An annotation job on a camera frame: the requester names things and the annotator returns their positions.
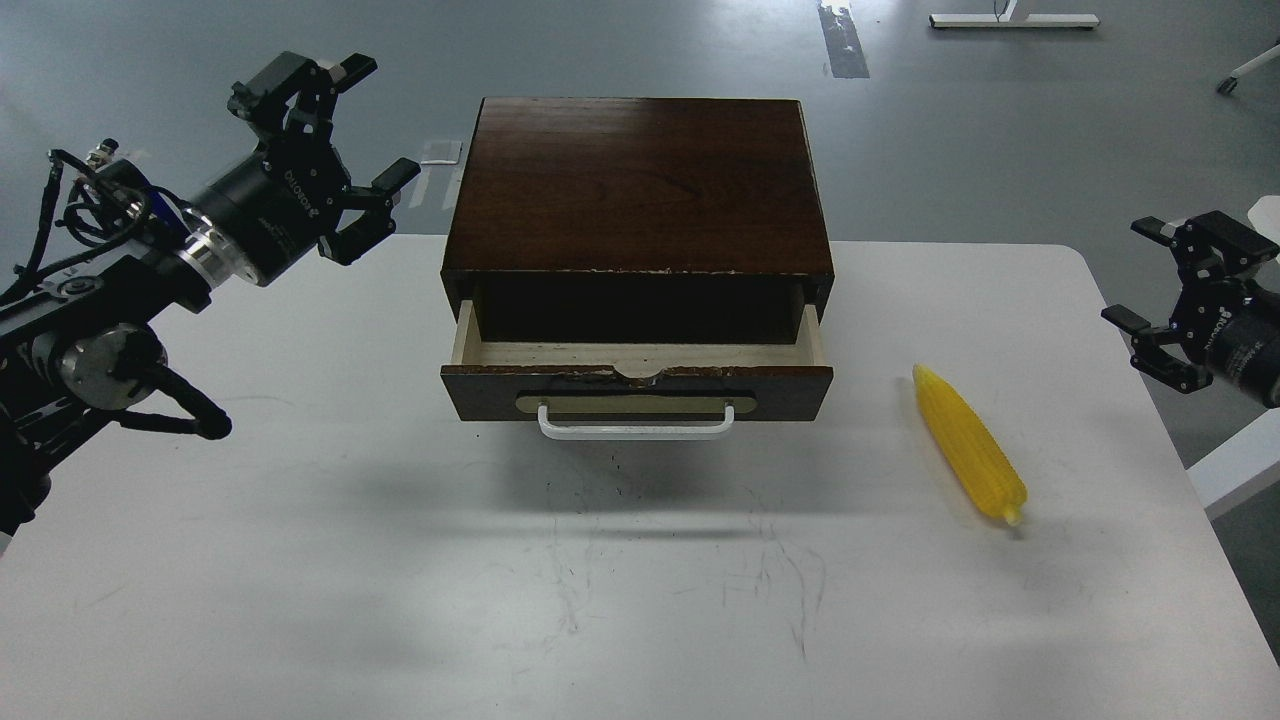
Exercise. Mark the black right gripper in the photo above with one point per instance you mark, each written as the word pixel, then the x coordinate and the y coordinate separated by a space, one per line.
pixel 1228 325

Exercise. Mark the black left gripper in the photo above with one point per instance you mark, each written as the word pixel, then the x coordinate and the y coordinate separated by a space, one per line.
pixel 277 203

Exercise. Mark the yellow corn cob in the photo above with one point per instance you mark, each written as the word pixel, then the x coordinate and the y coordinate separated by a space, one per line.
pixel 979 464

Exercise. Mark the wooden drawer with white handle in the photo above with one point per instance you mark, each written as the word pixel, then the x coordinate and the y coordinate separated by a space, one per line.
pixel 636 391

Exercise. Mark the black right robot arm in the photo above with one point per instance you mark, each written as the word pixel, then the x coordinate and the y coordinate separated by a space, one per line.
pixel 1224 325

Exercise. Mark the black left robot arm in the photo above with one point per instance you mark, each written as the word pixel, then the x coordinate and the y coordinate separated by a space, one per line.
pixel 113 250

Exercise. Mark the dark wooden drawer cabinet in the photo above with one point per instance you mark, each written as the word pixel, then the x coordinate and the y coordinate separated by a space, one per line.
pixel 639 220

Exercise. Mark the white furniture leg with caster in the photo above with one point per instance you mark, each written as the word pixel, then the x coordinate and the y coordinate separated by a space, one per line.
pixel 1227 85

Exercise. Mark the white table leg base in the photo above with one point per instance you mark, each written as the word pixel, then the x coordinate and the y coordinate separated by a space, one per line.
pixel 1014 15

